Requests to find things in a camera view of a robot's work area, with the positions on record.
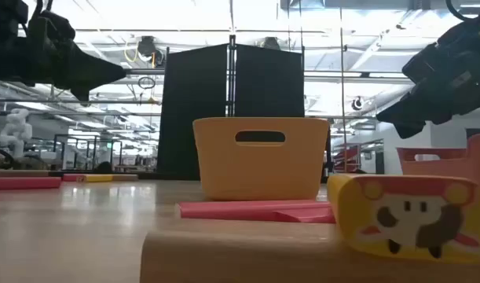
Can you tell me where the orange plastic bin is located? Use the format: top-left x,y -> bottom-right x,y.
396,132 -> 480,189

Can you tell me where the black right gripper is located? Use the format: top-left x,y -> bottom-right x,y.
376,29 -> 480,139

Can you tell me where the yellow block with cartoon face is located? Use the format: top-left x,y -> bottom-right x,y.
327,173 -> 480,265

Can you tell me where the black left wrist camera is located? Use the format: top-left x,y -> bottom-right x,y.
0,0 -> 29,35

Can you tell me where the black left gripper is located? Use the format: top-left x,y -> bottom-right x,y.
27,10 -> 126,101

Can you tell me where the red background rack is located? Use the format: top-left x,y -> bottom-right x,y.
332,144 -> 361,174

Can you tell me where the black folding partition screen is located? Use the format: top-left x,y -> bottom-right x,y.
156,34 -> 306,182

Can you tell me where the yellow rectangular block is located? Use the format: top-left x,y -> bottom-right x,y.
76,174 -> 114,183

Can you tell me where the yellow plastic bin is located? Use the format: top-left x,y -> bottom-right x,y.
192,116 -> 330,201

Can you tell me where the yellow hanging extension cable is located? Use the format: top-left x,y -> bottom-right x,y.
339,0 -> 349,176

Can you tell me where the hanging black cable loop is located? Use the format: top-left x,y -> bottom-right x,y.
137,75 -> 156,90

